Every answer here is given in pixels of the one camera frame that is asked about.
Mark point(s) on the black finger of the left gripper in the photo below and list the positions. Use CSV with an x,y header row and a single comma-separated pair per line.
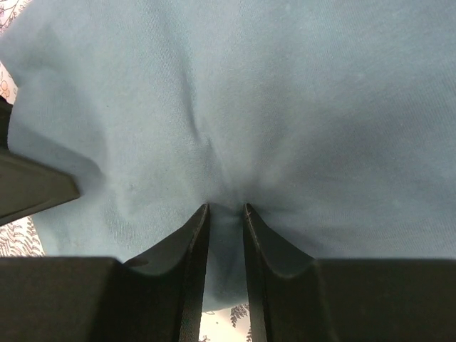
x,y
28,187

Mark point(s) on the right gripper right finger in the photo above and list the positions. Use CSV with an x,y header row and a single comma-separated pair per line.
x,y
295,297

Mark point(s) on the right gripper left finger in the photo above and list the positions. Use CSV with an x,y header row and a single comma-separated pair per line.
x,y
155,296

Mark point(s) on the blue-grey t shirt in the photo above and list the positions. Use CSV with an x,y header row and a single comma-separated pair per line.
x,y
334,119

